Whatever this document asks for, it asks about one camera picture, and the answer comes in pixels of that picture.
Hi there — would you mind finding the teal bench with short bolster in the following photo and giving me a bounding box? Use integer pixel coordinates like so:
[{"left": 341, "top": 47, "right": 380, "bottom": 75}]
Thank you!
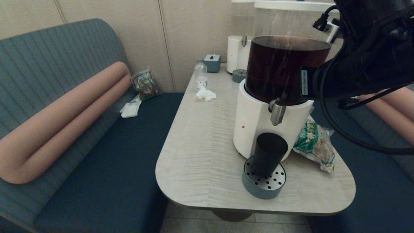
[{"left": 307, "top": 83, "right": 414, "bottom": 233}]

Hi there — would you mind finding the green white snack bag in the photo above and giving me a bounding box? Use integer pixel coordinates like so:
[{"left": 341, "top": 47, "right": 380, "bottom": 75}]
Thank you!
[{"left": 292, "top": 115, "right": 335, "bottom": 172}]

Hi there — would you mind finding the round perforated drip tray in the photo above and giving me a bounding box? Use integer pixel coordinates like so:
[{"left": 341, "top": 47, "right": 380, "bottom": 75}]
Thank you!
[{"left": 242, "top": 156, "right": 287, "bottom": 200}]

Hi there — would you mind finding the white large dispenser lid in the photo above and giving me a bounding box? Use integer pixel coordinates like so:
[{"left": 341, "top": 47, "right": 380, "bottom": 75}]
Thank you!
[{"left": 254, "top": 0, "right": 337, "bottom": 12}]

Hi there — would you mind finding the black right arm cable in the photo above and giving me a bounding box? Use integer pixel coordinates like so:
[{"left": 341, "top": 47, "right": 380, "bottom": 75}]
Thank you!
[{"left": 319, "top": 58, "right": 414, "bottom": 155}]

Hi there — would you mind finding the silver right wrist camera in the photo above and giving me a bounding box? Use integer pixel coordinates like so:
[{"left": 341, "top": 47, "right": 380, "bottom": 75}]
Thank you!
[{"left": 313, "top": 13, "right": 341, "bottom": 43}]

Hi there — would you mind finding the long pink bolster cushion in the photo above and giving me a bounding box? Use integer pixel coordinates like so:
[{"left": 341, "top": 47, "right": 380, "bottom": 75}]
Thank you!
[{"left": 0, "top": 61, "right": 132, "bottom": 184}]

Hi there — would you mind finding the blue grey tissue box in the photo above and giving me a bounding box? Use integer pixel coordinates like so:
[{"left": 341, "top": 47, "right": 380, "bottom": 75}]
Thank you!
[{"left": 203, "top": 54, "right": 221, "bottom": 73}]

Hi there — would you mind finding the silver dispenser tap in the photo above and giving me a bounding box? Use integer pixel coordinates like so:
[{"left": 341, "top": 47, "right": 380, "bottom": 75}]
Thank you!
[{"left": 268, "top": 99, "right": 287, "bottom": 126}]

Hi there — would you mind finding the brown green snack bag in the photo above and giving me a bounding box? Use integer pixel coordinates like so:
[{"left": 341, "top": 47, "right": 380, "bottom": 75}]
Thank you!
[{"left": 130, "top": 69, "right": 161, "bottom": 101}]

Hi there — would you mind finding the short pink bolster cushion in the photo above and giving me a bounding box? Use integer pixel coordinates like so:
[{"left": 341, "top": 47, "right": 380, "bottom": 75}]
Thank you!
[{"left": 359, "top": 87, "right": 414, "bottom": 145}]

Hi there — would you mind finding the clear plastic bottle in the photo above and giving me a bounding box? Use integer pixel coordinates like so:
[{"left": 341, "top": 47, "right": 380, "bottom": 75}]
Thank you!
[{"left": 194, "top": 59, "right": 208, "bottom": 89}]

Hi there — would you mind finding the white napkin pack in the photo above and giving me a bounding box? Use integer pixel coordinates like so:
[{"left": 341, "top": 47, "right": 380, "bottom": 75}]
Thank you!
[{"left": 120, "top": 94, "right": 142, "bottom": 118}]

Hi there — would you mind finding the dark table pedestal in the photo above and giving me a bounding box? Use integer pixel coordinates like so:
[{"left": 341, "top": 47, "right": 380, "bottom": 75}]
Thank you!
[{"left": 212, "top": 210, "right": 254, "bottom": 222}]

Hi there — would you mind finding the large dispenser with dark tea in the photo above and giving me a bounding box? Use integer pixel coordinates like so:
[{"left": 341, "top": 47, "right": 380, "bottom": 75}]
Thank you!
[{"left": 233, "top": 0, "right": 337, "bottom": 162}]

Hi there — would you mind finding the teal bench with long bolster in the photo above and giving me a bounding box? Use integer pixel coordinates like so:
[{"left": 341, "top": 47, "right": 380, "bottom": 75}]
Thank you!
[{"left": 0, "top": 18, "right": 185, "bottom": 233}]

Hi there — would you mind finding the small round drip tray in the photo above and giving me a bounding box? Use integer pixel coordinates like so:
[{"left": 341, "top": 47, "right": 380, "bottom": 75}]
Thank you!
[{"left": 232, "top": 69, "right": 247, "bottom": 83}]

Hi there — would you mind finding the black plastic cup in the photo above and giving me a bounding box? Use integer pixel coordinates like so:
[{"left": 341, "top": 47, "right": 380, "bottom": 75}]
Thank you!
[{"left": 251, "top": 133, "right": 289, "bottom": 179}]

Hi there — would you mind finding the small white drink dispenser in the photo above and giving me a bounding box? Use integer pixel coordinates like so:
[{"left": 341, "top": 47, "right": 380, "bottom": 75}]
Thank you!
[{"left": 226, "top": 0, "right": 256, "bottom": 74}]

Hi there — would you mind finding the crumpled white tissue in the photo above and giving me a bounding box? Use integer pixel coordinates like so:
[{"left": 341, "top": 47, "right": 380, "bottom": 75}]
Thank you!
[{"left": 196, "top": 87, "right": 216, "bottom": 101}]

